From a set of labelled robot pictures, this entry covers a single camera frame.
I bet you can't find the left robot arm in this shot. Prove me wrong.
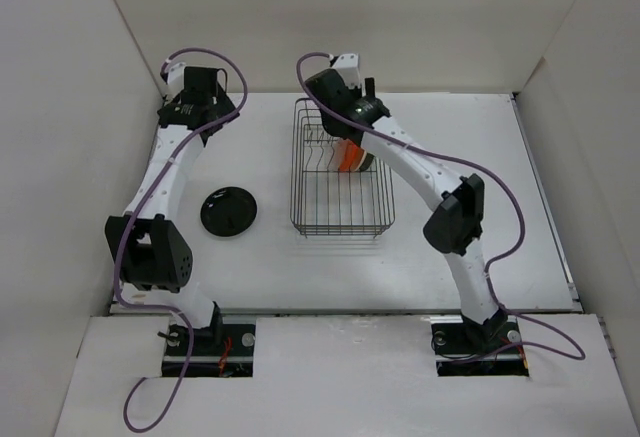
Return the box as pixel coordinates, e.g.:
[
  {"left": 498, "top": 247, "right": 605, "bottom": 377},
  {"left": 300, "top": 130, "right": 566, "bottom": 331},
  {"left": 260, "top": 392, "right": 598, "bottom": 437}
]
[{"left": 105, "top": 62, "right": 235, "bottom": 354}]

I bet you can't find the cream plate with flowers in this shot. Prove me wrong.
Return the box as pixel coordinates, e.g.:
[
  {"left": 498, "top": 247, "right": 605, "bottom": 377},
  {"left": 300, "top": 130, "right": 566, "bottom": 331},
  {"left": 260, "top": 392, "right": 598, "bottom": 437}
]
[{"left": 350, "top": 148, "right": 368, "bottom": 172}]

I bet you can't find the black plate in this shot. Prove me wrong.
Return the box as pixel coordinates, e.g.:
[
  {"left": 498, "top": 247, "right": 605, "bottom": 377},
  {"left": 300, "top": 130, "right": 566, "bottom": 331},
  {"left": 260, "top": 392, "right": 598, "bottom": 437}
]
[{"left": 200, "top": 186, "right": 258, "bottom": 238}]

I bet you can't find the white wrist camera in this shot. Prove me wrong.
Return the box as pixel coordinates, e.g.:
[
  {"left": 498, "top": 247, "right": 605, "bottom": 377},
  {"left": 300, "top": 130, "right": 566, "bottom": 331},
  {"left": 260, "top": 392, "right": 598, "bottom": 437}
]
[
  {"left": 161, "top": 59, "right": 186, "bottom": 100},
  {"left": 331, "top": 53, "right": 362, "bottom": 90}
]

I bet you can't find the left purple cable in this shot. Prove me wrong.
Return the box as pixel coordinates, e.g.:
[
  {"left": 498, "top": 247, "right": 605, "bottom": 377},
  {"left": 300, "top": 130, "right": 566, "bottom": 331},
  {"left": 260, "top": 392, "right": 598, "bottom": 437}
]
[{"left": 112, "top": 47, "right": 249, "bottom": 432}]

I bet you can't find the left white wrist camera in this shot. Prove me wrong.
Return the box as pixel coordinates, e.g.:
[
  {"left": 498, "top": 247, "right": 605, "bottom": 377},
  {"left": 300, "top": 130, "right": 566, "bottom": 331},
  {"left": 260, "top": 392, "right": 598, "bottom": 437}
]
[{"left": 161, "top": 59, "right": 186, "bottom": 100}]

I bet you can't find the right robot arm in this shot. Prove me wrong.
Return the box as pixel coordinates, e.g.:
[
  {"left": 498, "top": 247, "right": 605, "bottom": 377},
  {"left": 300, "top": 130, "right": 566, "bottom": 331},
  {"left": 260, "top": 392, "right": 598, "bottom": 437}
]
[{"left": 304, "top": 69, "right": 507, "bottom": 353}]

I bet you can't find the grey wire dish rack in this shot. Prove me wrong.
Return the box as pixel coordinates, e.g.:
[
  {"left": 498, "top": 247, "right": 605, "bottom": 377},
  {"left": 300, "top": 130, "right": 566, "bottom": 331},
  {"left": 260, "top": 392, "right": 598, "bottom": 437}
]
[{"left": 289, "top": 98, "right": 395, "bottom": 238}]

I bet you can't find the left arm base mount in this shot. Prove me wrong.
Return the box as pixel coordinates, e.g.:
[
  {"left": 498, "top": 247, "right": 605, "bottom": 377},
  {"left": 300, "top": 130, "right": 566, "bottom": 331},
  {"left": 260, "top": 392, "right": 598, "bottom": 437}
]
[{"left": 158, "top": 316, "right": 256, "bottom": 378}]

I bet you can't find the blue patterned plate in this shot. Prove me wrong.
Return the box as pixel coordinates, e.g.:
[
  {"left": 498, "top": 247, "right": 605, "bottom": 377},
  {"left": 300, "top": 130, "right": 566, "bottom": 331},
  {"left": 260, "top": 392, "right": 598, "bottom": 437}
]
[{"left": 359, "top": 153, "right": 376, "bottom": 172}]

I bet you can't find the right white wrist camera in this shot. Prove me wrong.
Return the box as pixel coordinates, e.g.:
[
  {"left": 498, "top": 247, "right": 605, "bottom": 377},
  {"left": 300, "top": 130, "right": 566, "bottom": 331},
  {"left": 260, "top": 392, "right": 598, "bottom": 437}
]
[{"left": 331, "top": 53, "right": 362, "bottom": 90}]

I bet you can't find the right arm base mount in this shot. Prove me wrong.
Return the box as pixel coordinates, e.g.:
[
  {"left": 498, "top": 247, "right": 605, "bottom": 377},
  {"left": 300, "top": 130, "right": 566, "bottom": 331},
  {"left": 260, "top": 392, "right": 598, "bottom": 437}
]
[{"left": 431, "top": 321, "right": 529, "bottom": 377}]

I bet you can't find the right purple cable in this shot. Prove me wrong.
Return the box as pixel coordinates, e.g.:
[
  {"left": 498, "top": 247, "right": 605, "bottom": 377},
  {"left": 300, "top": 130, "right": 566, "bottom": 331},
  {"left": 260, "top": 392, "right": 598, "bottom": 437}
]
[{"left": 295, "top": 51, "right": 586, "bottom": 362}]

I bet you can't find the purple cable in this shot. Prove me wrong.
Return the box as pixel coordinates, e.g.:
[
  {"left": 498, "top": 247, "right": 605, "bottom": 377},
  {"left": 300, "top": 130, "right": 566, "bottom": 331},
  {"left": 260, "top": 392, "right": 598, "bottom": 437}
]
[
  {"left": 112, "top": 47, "right": 249, "bottom": 432},
  {"left": 295, "top": 51, "right": 586, "bottom": 362}
]

